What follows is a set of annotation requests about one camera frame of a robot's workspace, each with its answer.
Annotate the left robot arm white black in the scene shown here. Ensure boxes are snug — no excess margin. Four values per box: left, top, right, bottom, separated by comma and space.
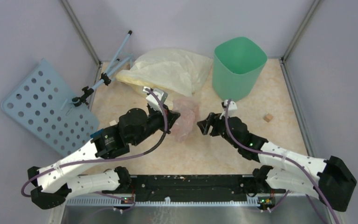
28, 105, 180, 210

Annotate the small wooden cube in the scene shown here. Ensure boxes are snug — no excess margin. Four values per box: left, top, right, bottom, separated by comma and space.
263, 113, 274, 122

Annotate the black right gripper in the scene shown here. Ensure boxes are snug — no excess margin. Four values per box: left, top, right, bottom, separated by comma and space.
197, 111, 240, 148

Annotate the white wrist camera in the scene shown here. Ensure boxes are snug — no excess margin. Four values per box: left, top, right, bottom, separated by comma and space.
219, 100, 237, 119
143, 86, 168, 112

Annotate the green plastic trash bin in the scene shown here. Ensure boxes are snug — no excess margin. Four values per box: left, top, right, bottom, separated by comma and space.
212, 36, 268, 101

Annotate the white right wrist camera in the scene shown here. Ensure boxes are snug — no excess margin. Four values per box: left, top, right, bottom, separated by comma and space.
219, 100, 237, 119

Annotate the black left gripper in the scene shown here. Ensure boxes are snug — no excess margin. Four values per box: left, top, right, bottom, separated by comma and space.
131, 104, 181, 146

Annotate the light blue perforated board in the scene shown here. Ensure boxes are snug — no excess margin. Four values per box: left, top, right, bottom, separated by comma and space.
1, 58, 100, 157

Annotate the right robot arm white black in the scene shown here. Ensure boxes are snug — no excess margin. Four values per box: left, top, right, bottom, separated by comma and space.
197, 112, 357, 212

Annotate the pale wooden block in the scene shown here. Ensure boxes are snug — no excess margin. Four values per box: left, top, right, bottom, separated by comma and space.
109, 120, 117, 126

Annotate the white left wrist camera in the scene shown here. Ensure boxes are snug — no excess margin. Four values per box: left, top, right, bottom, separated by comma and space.
143, 86, 168, 112

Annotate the blue block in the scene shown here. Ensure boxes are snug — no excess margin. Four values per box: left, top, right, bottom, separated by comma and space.
90, 129, 103, 138

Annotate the light blue tripod stand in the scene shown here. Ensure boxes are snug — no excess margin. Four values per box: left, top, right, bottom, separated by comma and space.
72, 30, 133, 107

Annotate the white toothed cable rail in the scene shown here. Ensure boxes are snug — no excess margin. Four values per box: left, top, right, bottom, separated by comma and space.
66, 196, 260, 207

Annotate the pink translucent trash bag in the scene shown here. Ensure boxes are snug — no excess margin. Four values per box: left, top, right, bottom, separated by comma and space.
171, 97, 200, 143

